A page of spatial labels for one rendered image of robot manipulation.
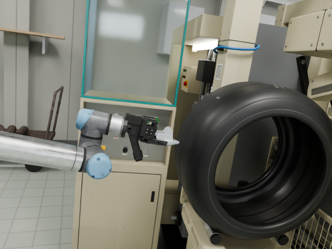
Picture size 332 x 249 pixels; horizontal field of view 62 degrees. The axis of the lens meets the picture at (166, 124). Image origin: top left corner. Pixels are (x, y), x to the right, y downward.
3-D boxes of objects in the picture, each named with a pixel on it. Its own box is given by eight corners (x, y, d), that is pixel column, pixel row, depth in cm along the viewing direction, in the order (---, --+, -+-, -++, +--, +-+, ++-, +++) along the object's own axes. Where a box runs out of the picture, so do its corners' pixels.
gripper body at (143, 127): (160, 123, 94) (125, 115, 92) (154, 146, 96) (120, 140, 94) (157, 118, 102) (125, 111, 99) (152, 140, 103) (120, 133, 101)
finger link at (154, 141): (168, 143, 96) (144, 138, 94) (167, 146, 96) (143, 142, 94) (166, 139, 100) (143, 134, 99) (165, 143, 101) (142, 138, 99)
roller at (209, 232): (188, 199, 137) (189, 190, 136) (196, 199, 137) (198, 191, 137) (209, 245, 103) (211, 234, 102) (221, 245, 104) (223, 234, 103)
